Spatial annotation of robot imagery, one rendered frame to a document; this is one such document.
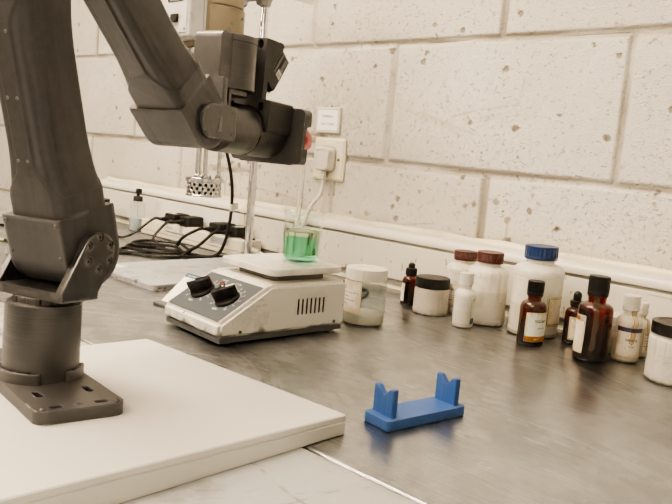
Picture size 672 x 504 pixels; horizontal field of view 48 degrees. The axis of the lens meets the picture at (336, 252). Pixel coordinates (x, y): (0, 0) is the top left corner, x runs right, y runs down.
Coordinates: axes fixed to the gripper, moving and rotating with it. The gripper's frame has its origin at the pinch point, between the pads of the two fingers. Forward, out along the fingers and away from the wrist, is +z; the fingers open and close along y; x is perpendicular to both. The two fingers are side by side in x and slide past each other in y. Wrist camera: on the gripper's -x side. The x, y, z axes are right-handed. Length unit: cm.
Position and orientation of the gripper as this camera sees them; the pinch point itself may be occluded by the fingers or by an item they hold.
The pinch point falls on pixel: (305, 141)
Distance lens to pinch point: 99.9
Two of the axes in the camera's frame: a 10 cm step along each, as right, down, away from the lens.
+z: 4.7, -0.4, 8.8
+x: -1.1, 9.9, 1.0
